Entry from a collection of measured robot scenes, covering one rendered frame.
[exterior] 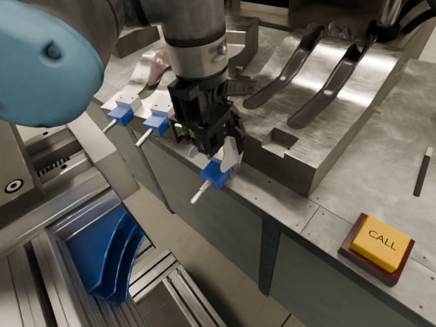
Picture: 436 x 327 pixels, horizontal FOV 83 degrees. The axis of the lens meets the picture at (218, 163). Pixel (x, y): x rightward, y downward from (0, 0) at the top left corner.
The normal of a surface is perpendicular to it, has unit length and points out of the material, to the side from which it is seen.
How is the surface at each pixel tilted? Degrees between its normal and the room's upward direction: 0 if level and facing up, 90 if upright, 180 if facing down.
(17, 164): 0
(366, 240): 0
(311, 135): 0
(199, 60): 90
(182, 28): 90
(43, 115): 89
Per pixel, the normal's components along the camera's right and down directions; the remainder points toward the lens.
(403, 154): -0.11, -0.65
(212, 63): 0.50, 0.62
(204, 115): 0.82, 0.36
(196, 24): 0.21, 0.72
